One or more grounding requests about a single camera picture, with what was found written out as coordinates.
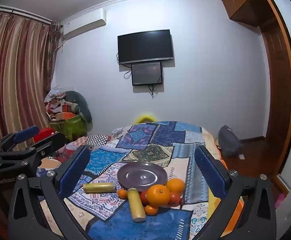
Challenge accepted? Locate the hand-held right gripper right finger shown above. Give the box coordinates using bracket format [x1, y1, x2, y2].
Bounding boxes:
[194, 145, 277, 240]

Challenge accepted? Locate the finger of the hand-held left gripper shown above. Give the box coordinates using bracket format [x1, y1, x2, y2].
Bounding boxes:
[0, 126, 40, 153]
[0, 131, 66, 168]

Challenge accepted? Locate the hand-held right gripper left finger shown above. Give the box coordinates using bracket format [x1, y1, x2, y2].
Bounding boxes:
[8, 145, 91, 240]

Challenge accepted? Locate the yellow-green sugarcane piece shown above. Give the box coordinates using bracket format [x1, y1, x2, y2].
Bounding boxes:
[126, 187, 147, 223]
[83, 182, 117, 194]

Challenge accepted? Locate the large orange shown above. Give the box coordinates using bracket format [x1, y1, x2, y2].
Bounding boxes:
[166, 178, 186, 194]
[146, 184, 171, 207]

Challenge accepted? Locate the red tomato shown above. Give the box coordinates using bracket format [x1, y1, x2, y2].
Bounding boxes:
[139, 190, 150, 206]
[169, 191, 181, 205]

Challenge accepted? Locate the purple brown plate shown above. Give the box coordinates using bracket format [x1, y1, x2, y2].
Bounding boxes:
[117, 161, 168, 192]

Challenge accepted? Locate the red box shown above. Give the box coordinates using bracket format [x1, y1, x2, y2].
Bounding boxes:
[33, 127, 55, 143]

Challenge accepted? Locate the pink floral cloth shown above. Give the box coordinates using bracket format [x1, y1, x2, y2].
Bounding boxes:
[57, 137, 88, 162]

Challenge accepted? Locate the green patterned box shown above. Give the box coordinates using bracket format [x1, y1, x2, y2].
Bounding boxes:
[50, 114, 88, 141]

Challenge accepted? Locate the grey bag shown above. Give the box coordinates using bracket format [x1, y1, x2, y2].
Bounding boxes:
[218, 125, 244, 158]

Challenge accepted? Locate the pile of clutter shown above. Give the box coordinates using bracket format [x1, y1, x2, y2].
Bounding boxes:
[44, 86, 81, 122]

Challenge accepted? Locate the dark green cushion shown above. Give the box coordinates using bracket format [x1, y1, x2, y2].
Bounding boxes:
[66, 90, 93, 131]

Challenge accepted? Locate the striped brown curtain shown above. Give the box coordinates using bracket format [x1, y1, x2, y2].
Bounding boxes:
[0, 10, 61, 152]

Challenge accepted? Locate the patchwork printed blanket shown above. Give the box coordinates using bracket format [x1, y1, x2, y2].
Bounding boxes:
[37, 121, 244, 240]

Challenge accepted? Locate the yellow plastic object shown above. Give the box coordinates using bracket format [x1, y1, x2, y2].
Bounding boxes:
[134, 113, 157, 125]

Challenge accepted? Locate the brown wooden door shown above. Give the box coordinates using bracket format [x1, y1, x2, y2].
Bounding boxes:
[259, 0, 291, 183]

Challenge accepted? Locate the white air conditioner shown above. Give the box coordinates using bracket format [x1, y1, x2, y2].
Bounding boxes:
[60, 8, 107, 41]

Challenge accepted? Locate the wooden overhead cabinet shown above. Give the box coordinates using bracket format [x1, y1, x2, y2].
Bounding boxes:
[222, 0, 271, 27]

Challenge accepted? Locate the black monitor cable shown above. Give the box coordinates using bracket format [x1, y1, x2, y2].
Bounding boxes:
[116, 52, 132, 80]
[148, 84, 159, 99]

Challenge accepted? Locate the small black wall monitor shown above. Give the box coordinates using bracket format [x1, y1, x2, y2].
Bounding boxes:
[131, 61, 164, 86]

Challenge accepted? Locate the large black wall television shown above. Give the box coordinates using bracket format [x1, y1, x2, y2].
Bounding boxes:
[117, 29, 175, 65]

